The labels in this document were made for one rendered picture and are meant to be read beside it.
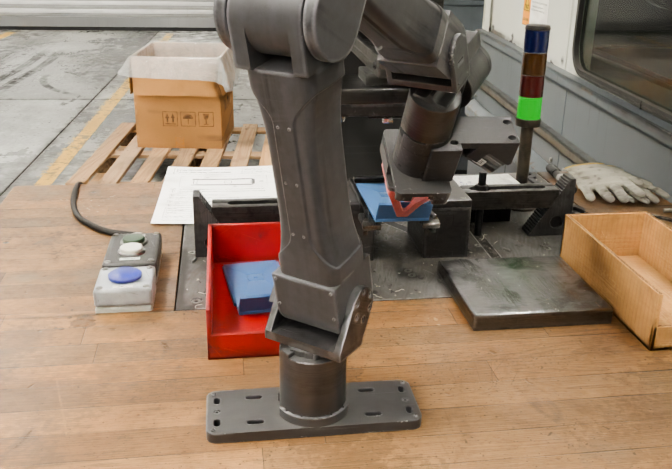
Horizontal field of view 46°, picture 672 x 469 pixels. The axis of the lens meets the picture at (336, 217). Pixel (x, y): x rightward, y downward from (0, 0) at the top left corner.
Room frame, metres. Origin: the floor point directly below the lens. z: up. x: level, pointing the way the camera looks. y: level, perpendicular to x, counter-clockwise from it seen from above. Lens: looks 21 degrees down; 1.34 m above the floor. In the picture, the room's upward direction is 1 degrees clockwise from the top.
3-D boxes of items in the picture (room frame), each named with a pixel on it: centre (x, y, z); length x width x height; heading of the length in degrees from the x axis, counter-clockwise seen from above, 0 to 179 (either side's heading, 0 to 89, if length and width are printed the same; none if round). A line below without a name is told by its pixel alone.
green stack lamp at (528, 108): (1.24, -0.31, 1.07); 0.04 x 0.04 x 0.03
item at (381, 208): (1.00, -0.07, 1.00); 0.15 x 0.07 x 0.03; 9
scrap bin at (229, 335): (0.86, 0.09, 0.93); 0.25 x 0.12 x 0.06; 8
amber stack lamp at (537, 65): (1.24, -0.31, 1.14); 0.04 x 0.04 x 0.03
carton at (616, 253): (0.90, -0.40, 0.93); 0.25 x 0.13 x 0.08; 8
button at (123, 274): (0.87, 0.26, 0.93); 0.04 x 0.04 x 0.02
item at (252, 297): (0.89, 0.09, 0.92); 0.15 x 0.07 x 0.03; 15
